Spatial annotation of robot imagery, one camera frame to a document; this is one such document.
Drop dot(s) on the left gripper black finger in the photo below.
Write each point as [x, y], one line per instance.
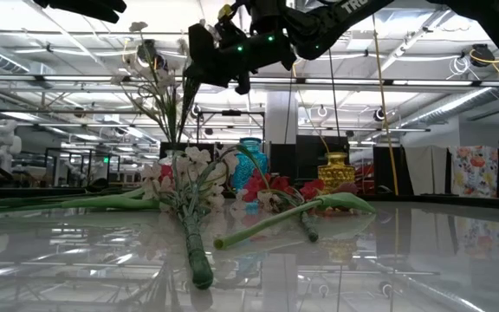
[104, 9]

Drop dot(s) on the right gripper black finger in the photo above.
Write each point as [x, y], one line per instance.
[199, 52]
[243, 83]

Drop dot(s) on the white artificial flower bunch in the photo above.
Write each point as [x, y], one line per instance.
[189, 104]
[195, 251]
[117, 79]
[152, 177]

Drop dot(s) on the pink artificial flower bunch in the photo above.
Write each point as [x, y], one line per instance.
[256, 186]
[166, 172]

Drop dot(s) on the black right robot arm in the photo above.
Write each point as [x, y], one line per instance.
[319, 39]

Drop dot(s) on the blue glass vase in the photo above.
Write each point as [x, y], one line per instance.
[249, 167]

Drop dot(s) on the clear glass vase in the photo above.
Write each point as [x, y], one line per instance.
[172, 158]

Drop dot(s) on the yellow glass vase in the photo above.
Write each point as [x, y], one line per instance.
[336, 173]

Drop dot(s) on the white pillar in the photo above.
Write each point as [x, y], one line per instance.
[282, 117]

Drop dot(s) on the black partition panel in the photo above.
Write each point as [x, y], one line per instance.
[310, 156]
[388, 169]

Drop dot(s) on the white robot figure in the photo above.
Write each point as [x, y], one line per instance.
[4, 143]

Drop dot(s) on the white cloth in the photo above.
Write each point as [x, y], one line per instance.
[427, 169]

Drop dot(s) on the floral patterned cloth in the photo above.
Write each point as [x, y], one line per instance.
[475, 171]

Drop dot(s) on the black metal rig frame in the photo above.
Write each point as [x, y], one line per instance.
[232, 112]

